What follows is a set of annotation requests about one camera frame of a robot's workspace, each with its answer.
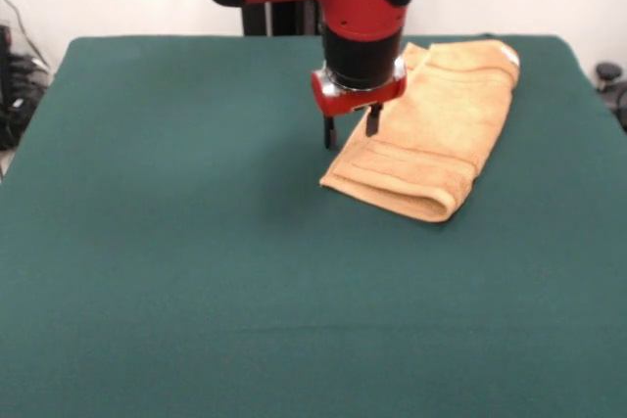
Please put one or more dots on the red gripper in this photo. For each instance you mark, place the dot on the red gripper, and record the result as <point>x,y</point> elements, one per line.
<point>352,102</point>

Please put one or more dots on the tan terry towel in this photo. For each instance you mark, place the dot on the tan terry towel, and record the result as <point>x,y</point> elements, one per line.
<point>441,144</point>

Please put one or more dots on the dark green table cloth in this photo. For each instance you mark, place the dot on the dark green table cloth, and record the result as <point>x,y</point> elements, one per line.
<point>245,266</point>

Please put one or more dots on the grey swivel chair base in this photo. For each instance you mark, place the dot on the grey swivel chair base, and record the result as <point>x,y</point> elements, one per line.
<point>610,73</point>

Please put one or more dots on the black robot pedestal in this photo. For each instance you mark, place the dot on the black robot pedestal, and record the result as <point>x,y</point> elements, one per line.
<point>255,19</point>

